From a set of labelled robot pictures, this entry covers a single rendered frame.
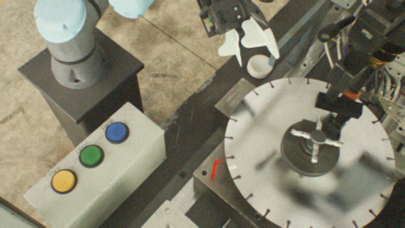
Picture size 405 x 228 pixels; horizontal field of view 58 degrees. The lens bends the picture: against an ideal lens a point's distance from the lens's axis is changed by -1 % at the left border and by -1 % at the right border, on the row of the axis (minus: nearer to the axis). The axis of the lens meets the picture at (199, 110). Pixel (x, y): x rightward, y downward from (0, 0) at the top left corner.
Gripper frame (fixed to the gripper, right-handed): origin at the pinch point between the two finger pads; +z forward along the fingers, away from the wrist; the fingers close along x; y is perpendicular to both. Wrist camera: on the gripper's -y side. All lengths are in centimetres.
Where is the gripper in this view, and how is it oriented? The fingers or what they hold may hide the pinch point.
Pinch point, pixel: (262, 62)
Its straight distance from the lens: 75.8
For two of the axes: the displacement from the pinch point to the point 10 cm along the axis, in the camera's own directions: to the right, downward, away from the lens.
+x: 3.1, 0.2, -9.5
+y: -8.6, 4.2, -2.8
